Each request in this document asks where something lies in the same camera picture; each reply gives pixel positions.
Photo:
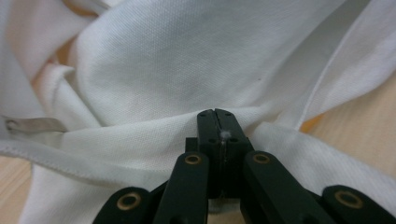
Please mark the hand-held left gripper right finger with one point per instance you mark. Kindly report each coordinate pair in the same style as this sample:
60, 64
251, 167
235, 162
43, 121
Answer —
233, 143

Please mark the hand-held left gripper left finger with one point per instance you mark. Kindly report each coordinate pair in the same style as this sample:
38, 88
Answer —
209, 146

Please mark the white tote bag coloured patches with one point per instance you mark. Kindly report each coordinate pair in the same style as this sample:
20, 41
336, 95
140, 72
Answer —
174, 68

